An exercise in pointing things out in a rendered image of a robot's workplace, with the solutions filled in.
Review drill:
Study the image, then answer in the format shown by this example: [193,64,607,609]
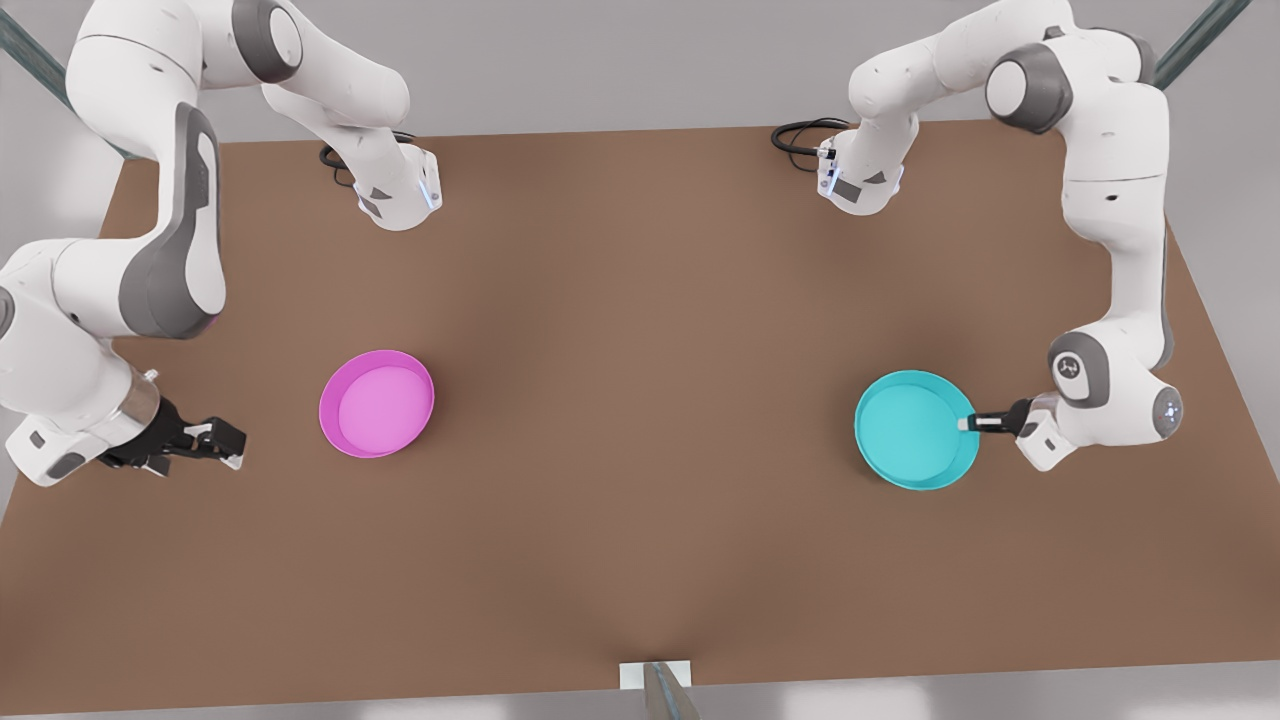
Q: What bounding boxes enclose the black cable loop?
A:
[319,130,417,191]
[771,118,853,177]

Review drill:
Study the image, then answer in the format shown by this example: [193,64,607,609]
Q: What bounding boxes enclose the blue plate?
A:
[854,370,981,491]

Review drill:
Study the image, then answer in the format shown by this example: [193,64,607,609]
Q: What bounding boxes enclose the white post foot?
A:
[619,660,694,692]

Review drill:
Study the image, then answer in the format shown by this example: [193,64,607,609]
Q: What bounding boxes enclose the pink plate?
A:
[319,350,436,459]

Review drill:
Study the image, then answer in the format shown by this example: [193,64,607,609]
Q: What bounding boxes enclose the silver frame post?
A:
[1152,0,1253,91]
[642,661,703,720]
[0,15,136,161]

